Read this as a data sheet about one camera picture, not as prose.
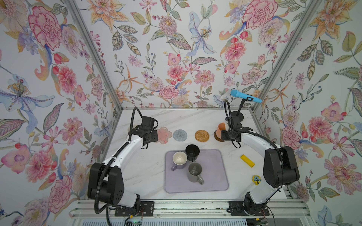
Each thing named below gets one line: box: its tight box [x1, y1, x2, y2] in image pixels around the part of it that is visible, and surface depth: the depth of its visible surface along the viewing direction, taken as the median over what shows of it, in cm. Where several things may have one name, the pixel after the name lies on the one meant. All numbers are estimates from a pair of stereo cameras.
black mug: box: [185, 144, 201, 163], surface depth 88 cm
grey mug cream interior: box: [170, 151, 188, 171], surface depth 88 cm
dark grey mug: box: [187, 161, 205, 186], surface depth 80 cm
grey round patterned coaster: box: [172, 129, 188, 142], surface depth 106 cm
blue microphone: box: [230, 89, 263, 104], surface depth 101 cm
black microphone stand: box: [230, 96, 254, 122], surface depth 116 cm
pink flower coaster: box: [157, 126, 173, 145], surface depth 106 cm
